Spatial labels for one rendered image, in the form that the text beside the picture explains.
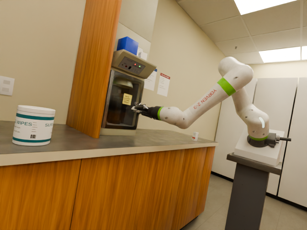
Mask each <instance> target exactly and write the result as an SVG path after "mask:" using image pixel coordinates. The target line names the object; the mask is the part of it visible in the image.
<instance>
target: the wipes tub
mask: <svg viewBox="0 0 307 230"><path fill-rule="evenodd" d="M54 116H55V110H53V109H49V108H43V107H36V106H28V105H18V106H17V112H16V120H15V126H14V132H13V138H12V142H13V143H14V144H17V145H21V146H43V145H47V144H49V143H50V140H51V135H52V129H53V122H54Z"/></svg>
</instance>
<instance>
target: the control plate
mask: <svg viewBox="0 0 307 230"><path fill-rule="evenodd" d="M122 64H123V65H122ZM135 64H136V65H135ZM125 66H127V67H125ZM130 66H131V68H130V69H128V68H129V67H130ZM139 66H140V67H139ZM118 67H121V68H123V69H125V70H128V71H130V72H133V73H136V74H138V75H139V74H140V73H141V72H142V70H143V69H144V68H145V66H144V65H142V64H140V63H138V62H136V61H134V60H131V59H129V58H127V57H124V58H123V60H122V61H121V62H120V64H119V65H118ZM135 69H136V70H135Z"/></svg>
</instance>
